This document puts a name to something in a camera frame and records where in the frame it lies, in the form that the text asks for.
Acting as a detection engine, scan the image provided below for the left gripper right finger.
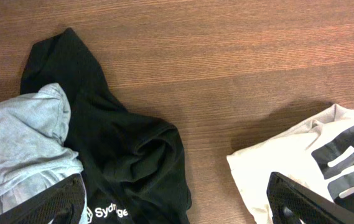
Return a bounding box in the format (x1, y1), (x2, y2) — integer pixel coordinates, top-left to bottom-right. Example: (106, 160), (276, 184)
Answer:
(266, 172), (354, 224)

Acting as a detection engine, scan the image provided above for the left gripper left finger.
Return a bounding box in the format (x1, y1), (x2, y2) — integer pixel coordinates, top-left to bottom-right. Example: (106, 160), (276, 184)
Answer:
(0, 174), (86, 224)

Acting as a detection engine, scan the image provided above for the white t-shirt black print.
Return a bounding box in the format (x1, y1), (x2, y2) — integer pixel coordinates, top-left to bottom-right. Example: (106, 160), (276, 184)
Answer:
(226, 104), (354, 223)

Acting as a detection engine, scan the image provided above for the light blue-grey shirt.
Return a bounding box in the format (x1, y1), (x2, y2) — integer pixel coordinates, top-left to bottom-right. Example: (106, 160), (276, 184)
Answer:
(0, 83), (83, 215)

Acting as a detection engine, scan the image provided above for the black t-shirt white logo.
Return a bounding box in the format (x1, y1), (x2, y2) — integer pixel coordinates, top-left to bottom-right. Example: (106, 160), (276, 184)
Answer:
(21, 28), (192, 224)

